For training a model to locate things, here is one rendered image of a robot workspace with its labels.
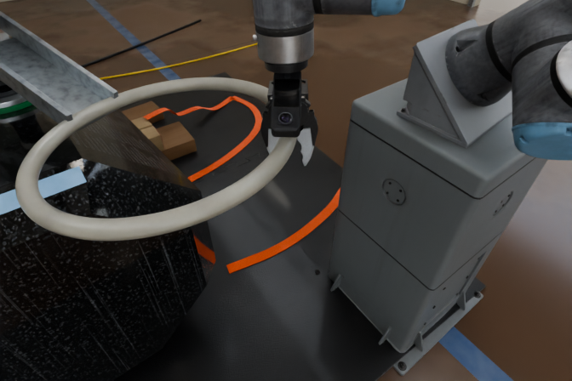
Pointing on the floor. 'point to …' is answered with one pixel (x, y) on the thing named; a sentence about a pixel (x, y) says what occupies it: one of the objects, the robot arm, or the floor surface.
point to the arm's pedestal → (420, 218)
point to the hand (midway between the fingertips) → (291, 162)
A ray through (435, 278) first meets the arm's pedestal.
